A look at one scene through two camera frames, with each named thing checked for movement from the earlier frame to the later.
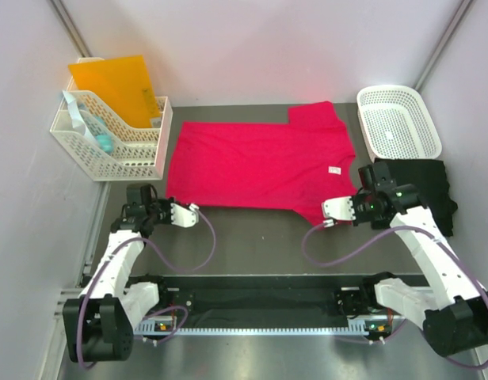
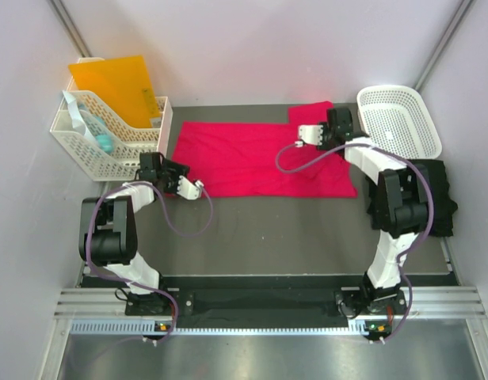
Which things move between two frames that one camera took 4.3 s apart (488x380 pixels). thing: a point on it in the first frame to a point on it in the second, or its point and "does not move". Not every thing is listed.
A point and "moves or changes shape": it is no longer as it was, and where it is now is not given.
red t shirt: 301,165 moves or changes shape
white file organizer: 107,146 does not move
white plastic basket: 396,123 does not move
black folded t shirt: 429,177 does not move
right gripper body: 364,209 to 326,136
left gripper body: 160,210 to 169,173
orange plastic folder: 123,84 does not move
